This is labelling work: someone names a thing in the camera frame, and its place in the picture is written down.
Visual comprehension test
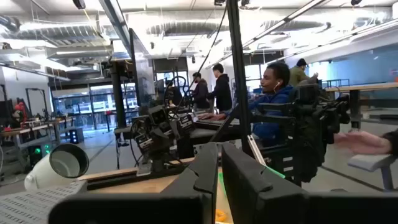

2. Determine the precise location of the black structural column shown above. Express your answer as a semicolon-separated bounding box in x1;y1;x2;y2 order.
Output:
108;60;128;130

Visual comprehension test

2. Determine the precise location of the person's forearm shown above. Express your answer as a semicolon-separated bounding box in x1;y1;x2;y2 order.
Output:
381;129;398;156

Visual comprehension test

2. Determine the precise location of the grey perforated metal riser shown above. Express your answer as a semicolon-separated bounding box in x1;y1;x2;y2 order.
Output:
0;179;88;224

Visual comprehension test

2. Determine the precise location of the yellow rubber band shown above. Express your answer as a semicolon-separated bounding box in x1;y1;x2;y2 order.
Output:
215;209;228;223

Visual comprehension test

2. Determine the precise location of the white round camera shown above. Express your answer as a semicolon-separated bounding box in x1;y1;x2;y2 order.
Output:
24;143;90;191

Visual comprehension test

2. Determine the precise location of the black hanging cable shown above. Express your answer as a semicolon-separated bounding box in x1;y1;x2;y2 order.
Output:
174;2;229;106

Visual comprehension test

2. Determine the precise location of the person's hand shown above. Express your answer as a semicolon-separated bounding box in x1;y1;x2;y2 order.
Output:
334;129;386;156

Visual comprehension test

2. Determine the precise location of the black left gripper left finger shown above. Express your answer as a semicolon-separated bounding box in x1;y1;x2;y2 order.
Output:
48;141;219;224

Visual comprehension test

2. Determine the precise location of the wooden workbench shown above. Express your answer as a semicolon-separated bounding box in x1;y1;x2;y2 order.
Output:
0;116;75;162

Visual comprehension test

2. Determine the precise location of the wooden-top table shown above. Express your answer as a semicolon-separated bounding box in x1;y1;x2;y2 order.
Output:
323;81;398;130

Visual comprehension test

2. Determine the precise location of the black aluminium table frame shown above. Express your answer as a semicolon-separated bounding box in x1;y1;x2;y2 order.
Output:
85;0;268;191

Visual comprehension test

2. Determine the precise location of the silver ventilation duct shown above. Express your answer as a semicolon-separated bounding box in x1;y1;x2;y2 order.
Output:
146;21;231;37

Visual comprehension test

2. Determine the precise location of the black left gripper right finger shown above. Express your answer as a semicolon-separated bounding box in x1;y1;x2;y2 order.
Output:
221;142;398;224

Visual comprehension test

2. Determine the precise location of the grey chair seat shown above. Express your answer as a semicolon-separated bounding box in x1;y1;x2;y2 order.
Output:
347;154;398;191

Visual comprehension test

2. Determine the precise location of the person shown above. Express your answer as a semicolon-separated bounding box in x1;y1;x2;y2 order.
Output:
190;72;211;110
288;58;318;87
207;63;233;114
198;61;295;147

